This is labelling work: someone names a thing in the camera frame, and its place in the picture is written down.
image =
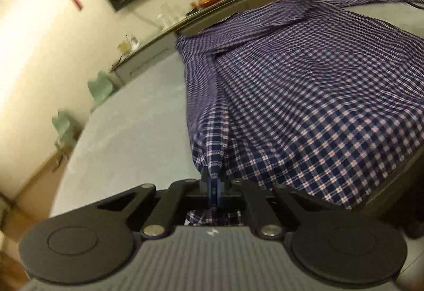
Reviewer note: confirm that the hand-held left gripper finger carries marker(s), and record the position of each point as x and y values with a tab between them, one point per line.
210	191
217	191

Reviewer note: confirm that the navy plaid shirt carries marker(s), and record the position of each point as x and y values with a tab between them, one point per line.
298	95

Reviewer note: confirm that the grey television cabinet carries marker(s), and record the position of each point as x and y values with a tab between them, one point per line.
198	25

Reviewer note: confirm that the large green stool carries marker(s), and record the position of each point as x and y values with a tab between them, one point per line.
101	90

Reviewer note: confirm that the small green stool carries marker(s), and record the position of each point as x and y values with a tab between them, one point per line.
64	130

